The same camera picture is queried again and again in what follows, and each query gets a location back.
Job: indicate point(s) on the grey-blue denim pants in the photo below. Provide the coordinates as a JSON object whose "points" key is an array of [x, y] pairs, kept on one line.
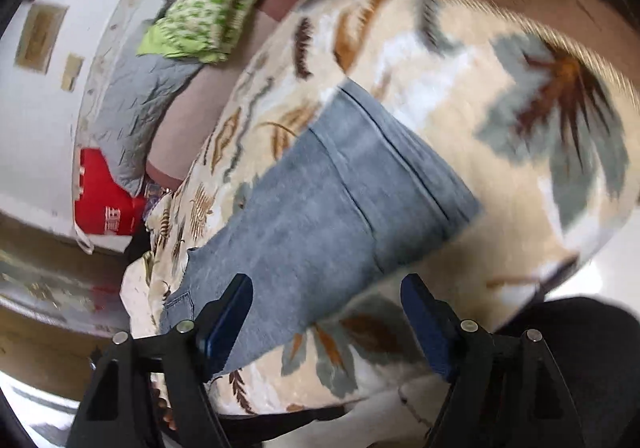
{"points": [[310, 218]]}

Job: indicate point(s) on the red paper bag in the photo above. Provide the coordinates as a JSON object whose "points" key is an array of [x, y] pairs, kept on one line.
{"points": [[100, 198]]}

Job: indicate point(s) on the cream leaf-print blanket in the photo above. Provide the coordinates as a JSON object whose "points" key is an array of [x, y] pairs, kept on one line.
{"points": [[450, 93]]}

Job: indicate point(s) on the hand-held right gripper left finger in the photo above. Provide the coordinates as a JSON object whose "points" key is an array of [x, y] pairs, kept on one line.
{"points": [[227, 328]]}

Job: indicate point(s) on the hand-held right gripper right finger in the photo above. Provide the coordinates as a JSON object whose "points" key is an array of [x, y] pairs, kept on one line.
{"points": [[425, 333]]}

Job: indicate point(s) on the pink bed sheet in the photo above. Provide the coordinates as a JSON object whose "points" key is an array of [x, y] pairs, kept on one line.
{"points": [[185, 128]]}

